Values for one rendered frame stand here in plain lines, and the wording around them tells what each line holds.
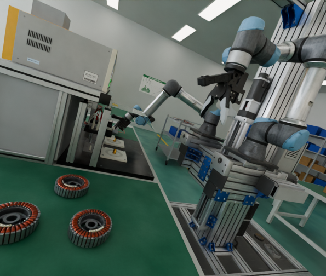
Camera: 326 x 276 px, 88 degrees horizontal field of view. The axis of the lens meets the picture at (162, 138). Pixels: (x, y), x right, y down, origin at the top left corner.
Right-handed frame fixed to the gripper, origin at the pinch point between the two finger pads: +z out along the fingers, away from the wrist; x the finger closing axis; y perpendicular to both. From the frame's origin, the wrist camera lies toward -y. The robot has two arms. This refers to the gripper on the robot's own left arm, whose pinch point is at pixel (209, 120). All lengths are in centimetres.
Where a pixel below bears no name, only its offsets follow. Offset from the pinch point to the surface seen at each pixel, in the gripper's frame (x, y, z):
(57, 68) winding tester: 38, -59, 0
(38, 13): 422, -206, -91
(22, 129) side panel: 26, -63, 28
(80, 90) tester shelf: 24, -46, 6
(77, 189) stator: 3, -37, 37
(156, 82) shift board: 574, 120, -64
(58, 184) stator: 5, -44, 37
